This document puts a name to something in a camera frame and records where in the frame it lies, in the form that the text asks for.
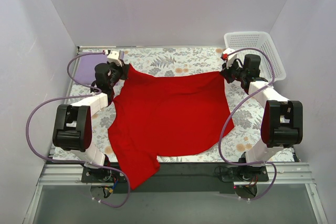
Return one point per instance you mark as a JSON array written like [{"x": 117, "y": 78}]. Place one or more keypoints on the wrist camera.
[
  {"x": 228, "y": 56},
  {"x": 114, "y": 56}
]

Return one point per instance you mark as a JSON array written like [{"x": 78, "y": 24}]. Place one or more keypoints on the red t shirt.
[{"x": 166, "y": 116}]

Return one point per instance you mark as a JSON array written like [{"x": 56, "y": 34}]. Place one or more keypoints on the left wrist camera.
[{"x": 114, "y": 56}]

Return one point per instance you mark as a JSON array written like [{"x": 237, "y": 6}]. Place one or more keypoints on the white plastic basket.
[{"x": 259, "y": 40}]

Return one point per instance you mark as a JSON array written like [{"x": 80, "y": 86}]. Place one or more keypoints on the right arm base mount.
[{"x": 243, "y": 178}]

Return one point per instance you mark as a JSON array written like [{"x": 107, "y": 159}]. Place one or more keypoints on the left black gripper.
[{"x": 122, "y": 71}]

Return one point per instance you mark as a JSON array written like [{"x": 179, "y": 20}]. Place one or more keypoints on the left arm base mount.
[{"x": 100, "y": 175}]

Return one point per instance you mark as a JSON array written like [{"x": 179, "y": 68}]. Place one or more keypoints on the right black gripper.
[{"x": 227, "y": 72}]

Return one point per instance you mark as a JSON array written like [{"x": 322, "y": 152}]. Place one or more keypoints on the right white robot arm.
[{"x": 282, "y": 122}]

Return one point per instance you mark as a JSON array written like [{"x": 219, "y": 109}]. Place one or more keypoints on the folded purple t shirt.
[{"x": 85, "y": 72}]

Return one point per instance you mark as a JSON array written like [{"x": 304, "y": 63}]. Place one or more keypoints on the aluminium frame rail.
[{"x": 180, "y": 193}]

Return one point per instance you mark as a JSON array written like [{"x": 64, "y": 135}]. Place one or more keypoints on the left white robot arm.
[{"x": 73, "y": 123}]

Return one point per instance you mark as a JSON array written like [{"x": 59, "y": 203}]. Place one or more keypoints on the floral patterned table mat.
[{"x": 176, "y": 62}]

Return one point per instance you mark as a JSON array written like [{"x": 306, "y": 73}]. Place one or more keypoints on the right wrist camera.
[{"x": 228, "y": 56}]

